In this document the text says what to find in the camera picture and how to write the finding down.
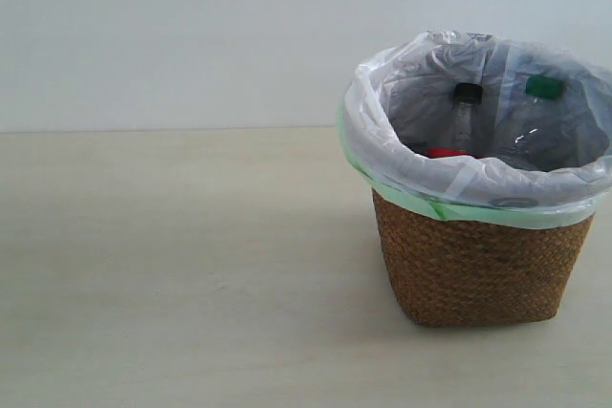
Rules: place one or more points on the red-labelled black-capped soda bottle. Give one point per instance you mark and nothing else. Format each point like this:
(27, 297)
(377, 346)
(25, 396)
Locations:
(455, 136)

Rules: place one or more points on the green-capped clear water bottle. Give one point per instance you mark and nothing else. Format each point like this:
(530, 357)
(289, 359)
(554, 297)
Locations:
(528, 135)

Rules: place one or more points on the translucent white-green bin liner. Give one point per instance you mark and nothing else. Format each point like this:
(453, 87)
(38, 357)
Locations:
(399, 97)

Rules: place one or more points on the woven brown wicker basket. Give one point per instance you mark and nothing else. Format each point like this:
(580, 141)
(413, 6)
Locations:
(472, 274)

